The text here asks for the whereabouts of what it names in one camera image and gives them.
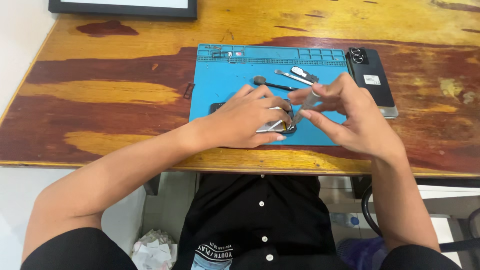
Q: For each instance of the person's right hand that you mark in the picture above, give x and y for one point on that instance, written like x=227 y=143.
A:
x=360 y=120

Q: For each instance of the person's left hand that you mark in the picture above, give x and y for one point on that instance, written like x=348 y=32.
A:
x=240 y=120

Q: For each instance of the black smartphone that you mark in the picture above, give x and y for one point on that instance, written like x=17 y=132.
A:
x=277 y=129

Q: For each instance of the silver precision screwdriver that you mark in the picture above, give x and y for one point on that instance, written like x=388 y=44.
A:
x=309 y=102

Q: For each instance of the blue silicone repair mat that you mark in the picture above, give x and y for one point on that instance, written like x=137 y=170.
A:
x=225 y=82

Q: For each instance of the black phone back cover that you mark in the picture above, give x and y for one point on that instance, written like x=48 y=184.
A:
x=375 y=80

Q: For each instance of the black spudger tool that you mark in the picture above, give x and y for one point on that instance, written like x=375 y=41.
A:
x=259 y=80

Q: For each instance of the black sim tray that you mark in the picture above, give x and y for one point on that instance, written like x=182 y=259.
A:
x=188 y=90

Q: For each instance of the silver metal sim tray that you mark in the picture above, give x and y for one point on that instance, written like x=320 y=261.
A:
x=222 y=54

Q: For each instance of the silver metal spudger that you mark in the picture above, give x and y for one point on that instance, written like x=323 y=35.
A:
x=292 y=77

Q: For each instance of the small black phone component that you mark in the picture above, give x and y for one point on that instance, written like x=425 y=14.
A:
x=304 y=74

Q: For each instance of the clear plastic water bottle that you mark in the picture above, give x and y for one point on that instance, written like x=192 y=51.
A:
x=343 y=220

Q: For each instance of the person's black button shirt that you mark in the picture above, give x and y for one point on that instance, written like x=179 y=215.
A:
x=262 y=221

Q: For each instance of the purple plastic bag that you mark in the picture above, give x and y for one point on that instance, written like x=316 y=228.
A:
x=362 y=253

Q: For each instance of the heap of crumpled paper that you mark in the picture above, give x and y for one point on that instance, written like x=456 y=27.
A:
x=154 y=251

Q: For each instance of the black picture frame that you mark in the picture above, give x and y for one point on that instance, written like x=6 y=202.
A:
x=123 y=10

